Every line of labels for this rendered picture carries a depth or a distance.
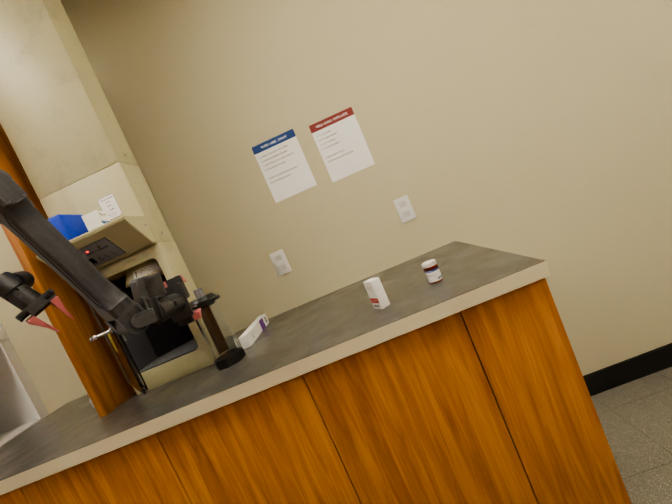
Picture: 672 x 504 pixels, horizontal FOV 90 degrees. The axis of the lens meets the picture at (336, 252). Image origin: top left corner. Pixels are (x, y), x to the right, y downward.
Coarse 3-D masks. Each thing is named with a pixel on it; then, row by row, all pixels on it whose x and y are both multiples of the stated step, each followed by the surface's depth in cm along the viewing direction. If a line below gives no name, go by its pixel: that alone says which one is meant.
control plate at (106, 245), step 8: (104, 240) 107; (80, 248) 107; (88, 248) 108; (96, 248) 109; (104, 248) 109; (112, 248) 110; (120, 248) 111; (88, 256) 110; (96, 256) 111; (104, 256) 112; (112, 256) 113; (96, 264) 113
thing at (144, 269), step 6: (144, 264) 121; (150, 264) 122; (156, 264) 123; (132, 270) 120; (138, 270) 120; (144, 270) 120; (150, 270) 120; (156, 270) 121; (126, 276) 122; (132, 276) 119; (138, 276) 119; (126, 282) 121
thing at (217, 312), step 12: (216, 300) 109; (204, 312) 106; (216, 312) 108; (204, 324) 106; (216, 324) 107; (228, 324) 110; (204, 336) 107; (216, 336) 107; (228, 336) 108; (216, 348) 107; (228, 348) 108; (240, 348) 112; (216, 360) 108
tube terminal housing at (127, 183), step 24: (120, 168) 113; (72, 192) 115; (96, 192) 114; (120, 192) 114; (144, 192) 120; (48, 216) 116; (120, 216) 115; (144, 216) 115; (168, 240) 123; (120, 264) 117; (168, 264) 116; (192, 288) 125; (192, 360) 119
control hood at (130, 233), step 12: (132, 216) 108; (96, 228) 104; (108, 228) 104; (120, 228) 106; (132, 228) 107; (144, 228) 112; (72, 240) 105; (84, 240) 105; (96, 240) 107; (120, 240) 109; (132, 240) 110; (144, 240) 111; (132, 252) 114
